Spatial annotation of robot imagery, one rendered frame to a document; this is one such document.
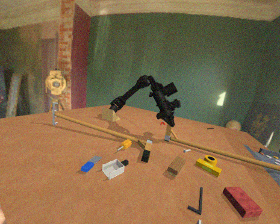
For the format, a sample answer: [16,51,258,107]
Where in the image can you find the yellow spirit level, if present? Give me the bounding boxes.
[195,158,222,177]

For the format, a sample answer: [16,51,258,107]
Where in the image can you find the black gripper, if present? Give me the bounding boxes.
[156,98,175,128]

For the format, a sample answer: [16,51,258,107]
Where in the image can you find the red rectangular block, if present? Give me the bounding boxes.
[223,187,263,218]

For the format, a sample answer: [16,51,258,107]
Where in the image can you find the white open tray with black handle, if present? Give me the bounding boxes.
[102,159,129,180]

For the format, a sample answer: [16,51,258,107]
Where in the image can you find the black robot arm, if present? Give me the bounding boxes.
[109,75,181,113]

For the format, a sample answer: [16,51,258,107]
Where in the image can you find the yellow ring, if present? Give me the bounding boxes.
[204,155,217,166]

